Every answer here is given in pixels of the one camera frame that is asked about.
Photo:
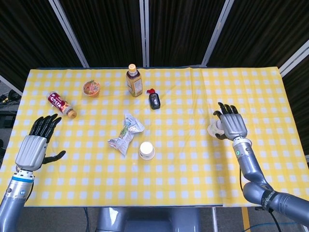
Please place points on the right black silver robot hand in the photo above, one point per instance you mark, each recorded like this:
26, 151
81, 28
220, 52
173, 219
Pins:
234, 125

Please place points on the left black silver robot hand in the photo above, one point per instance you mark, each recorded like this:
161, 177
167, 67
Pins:
31, 152

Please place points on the paper cup green fern print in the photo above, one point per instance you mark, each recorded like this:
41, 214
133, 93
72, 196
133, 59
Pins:
213, 129

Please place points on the paper cup blue flower print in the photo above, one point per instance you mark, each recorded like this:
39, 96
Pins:
146, 148

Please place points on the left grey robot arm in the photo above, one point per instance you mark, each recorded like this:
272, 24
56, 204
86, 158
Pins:
14, 198

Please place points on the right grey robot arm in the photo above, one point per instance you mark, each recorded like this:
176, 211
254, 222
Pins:
253, 174

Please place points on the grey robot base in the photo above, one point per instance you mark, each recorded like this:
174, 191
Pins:
149, 220

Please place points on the red label coffee bottle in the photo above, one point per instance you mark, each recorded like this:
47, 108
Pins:
59, 104

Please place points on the yellow white checkered tablecloth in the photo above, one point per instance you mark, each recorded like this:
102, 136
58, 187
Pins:
183, 174

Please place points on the dark ribbed partition panel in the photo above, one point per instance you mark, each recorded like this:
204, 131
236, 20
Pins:
103, 31
299, 96
181, 31
24, 36
265, 29

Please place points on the small dark sauce bottle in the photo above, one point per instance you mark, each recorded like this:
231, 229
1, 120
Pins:
154, 101

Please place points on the orange jelly cup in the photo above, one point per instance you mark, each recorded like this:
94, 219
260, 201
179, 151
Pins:
91, 88

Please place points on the crumpled silver snack bag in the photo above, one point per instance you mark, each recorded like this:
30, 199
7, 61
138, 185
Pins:
124, 140

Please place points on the white table leg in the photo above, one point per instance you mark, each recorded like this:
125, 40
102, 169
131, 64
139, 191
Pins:
214, 220

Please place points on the tea bottle yellow cap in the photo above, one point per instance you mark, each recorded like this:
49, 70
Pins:
134, 82

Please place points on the white partition frame post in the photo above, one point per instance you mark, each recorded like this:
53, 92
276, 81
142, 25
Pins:
144, 33
9, 84
217, 33
294, 60
70, 36

